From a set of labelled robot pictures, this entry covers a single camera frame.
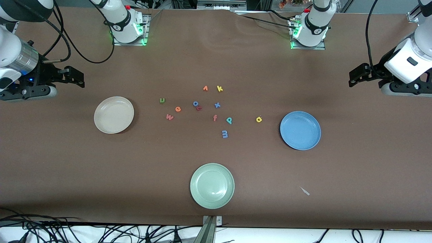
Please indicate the pale green round plate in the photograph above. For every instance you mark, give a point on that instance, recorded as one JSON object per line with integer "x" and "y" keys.
{"x": 212, "y": 185}

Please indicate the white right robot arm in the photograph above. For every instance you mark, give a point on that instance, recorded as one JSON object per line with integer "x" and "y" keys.
{"x": 125, "y": 23}

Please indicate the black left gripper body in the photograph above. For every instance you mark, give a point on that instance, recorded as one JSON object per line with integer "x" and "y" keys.
{"x": 378, "y": 71}

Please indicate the teal foam letter p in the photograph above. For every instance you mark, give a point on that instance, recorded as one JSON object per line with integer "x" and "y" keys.
{"x": 229, "y": 120}

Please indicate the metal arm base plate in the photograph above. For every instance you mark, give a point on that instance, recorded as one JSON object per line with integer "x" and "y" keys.
{"x": 128, "y": 43}
{"x": 308, "y": 48}

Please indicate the pink foam letter w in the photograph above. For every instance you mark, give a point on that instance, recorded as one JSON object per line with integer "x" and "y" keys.
{"x": 169, "y": 117}

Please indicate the white paper scrap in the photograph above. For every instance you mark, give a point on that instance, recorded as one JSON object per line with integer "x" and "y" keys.
{"x": 304, "y": 191}

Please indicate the aluminium frame profile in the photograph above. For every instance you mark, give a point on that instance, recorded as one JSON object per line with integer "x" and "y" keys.
{"x": 411, "y": 17}

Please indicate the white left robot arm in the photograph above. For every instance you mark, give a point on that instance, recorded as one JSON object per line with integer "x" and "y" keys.
{"x": 315, "y": 23}

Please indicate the grey metal equipment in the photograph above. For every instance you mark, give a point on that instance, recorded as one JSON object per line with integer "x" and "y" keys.
{"x": 221, "y": 4}

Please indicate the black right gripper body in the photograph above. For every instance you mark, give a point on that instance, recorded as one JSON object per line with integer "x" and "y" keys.
{"x": 45, "y": 75}

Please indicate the orange flower decoration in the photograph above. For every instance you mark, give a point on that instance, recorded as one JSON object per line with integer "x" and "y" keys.
{"x": 282, "y": 4}

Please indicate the blue foam letter m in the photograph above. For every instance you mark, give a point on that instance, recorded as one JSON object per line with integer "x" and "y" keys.
{"x": 224, "y": 134}

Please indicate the brown table cover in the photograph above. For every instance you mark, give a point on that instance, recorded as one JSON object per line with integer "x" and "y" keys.
{"x": 152, "y": 162}

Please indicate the beige round plate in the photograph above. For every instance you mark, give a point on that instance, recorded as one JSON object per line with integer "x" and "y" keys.
{"x": 113, "y": 116}

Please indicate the metal table bracket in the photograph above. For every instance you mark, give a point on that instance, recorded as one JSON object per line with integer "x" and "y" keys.
{"x": 210, "y": 229}

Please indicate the blue round plate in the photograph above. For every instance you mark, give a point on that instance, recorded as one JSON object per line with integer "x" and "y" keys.
{"x": 300, "y": 130}

